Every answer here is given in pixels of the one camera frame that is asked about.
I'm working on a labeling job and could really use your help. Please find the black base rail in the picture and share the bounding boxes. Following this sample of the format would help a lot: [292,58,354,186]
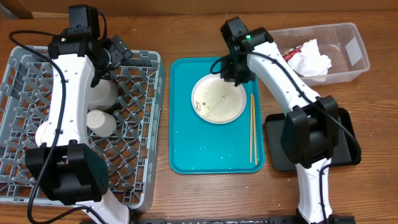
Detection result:
[133,215,355,224]

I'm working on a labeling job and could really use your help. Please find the small white round plate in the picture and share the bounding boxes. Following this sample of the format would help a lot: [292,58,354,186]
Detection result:
[35,121,48,147]

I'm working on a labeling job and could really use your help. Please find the clear plastic waste bin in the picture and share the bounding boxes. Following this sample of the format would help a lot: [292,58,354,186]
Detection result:
[270,22,370,86]

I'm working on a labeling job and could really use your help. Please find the teal plastic serving tray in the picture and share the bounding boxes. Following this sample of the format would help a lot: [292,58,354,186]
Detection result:
[169,57,265,174]

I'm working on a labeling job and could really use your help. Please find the white napkin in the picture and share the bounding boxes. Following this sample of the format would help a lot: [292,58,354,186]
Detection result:
[287,39,331,77]

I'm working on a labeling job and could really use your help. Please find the grey round bowl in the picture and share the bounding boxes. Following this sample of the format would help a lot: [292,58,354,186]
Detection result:
[86,80,118,111]

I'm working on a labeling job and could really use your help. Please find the white paper cup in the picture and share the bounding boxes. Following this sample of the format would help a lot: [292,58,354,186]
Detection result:
[87,110,116,137]

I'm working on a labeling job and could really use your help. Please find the grey plastic dish rack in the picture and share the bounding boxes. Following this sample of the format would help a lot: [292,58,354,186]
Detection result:
[1,47,165,212]

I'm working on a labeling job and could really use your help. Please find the large white plate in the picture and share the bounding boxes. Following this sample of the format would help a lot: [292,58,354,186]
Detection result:
[191,73,247,124]

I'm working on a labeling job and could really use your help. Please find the red sauce packet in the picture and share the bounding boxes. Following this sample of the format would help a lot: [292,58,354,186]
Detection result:
[282,47,301,61]

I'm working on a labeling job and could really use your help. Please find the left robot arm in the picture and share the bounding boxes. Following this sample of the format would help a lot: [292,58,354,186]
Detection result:
[25,5,132,223]

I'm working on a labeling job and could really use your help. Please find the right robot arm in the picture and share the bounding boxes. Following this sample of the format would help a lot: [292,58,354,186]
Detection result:
[220,17,339,223]

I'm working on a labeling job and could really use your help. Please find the black plastic tray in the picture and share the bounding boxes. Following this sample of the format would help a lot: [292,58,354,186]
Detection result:
[264,108,362,172]

